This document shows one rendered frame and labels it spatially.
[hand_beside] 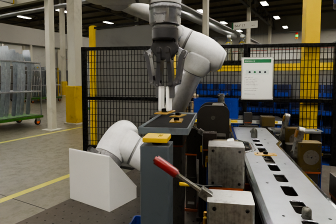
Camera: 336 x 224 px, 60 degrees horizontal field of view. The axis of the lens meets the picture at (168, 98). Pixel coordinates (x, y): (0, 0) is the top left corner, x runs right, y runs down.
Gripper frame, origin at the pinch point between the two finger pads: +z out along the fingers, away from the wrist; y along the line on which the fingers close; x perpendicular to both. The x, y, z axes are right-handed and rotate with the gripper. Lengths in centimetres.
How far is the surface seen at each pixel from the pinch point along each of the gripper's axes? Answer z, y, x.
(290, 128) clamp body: 20, 38, 82
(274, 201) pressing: 24.1, 30.1, -4.8
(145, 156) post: 12.3, 1.3, -17.1
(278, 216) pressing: 24.1, 30.7, -12.5
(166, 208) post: 24.6, 6.3, -16.2
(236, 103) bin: 11, 6, 119
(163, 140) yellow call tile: 8.5, 5.4, -15.8
